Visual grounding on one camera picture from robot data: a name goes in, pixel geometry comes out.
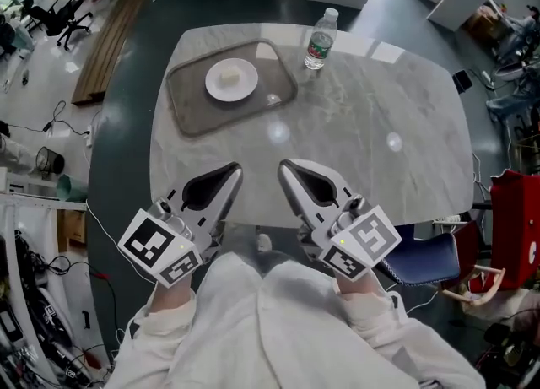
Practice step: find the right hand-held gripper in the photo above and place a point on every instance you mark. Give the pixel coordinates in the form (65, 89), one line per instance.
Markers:
(363, 244)

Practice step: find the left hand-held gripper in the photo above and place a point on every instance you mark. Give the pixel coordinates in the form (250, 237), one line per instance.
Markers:
(160, 248)

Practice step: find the white round plate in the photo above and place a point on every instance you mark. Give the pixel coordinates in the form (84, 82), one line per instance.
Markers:
(219, 92)

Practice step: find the pale food piece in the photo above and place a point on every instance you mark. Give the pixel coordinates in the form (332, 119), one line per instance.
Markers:
(228, 77)

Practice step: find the person's right forearm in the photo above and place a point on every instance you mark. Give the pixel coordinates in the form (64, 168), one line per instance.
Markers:
(358, 286)

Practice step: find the person's left forearm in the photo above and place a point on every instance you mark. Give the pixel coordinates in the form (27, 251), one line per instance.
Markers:
(171, 298)

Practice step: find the person's shoe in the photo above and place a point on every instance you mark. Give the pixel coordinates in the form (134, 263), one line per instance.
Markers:
(264, 244)

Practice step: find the clear grey serving tray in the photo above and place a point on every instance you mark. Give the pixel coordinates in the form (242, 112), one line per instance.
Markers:
(190, 113)

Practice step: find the dark blue chair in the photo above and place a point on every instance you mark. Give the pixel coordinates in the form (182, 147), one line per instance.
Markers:
(426, 260)

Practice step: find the white power strip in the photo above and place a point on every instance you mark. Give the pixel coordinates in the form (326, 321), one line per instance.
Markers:
(89, 136)

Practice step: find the red clip lead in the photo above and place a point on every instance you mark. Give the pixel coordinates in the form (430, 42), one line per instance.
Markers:
(101, 275)

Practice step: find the person's white coat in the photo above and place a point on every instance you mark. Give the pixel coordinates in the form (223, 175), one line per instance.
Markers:
(261, 328)

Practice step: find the clear plastic water bottle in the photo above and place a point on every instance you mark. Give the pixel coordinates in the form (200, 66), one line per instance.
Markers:
(319, 47)

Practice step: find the dark red chair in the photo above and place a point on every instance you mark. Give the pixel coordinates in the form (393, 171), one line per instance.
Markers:
(468, 237)

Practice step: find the wooden slatted bench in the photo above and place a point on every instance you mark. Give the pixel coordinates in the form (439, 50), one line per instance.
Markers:
(105, 54)

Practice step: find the white metal rack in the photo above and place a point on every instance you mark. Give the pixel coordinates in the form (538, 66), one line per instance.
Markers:
(34, 201)

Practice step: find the black square bin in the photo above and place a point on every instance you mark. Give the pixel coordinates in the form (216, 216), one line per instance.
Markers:
(462, 81)

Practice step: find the white plastic bag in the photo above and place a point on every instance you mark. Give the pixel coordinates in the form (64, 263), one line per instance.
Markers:
(17, 153)
(502, 305)

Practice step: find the red cabinet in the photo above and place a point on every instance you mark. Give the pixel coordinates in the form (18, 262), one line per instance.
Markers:
(514, 227)

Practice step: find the black office chair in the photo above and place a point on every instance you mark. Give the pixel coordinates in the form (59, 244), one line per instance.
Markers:
(59, 18)

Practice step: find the light wooden curved frame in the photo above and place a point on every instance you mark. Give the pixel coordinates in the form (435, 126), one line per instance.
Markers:
(491, 269)

